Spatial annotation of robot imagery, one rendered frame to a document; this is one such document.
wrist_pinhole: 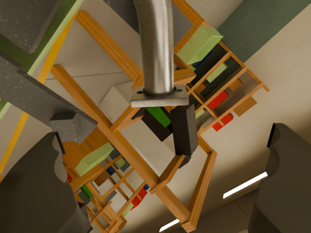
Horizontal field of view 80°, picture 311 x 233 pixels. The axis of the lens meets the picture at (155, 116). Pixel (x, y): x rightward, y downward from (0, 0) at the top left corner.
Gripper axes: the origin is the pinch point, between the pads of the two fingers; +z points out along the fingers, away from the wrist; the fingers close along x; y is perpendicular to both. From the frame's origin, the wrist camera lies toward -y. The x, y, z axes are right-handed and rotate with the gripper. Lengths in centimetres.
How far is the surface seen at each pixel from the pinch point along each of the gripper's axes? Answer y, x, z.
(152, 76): -1.5, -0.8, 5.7
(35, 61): -0.5, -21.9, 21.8
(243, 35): 56, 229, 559
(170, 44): -4.0, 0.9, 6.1
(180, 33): -4.4, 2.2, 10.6
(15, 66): -1.9, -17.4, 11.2
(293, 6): -8, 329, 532
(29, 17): -6.9, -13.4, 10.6
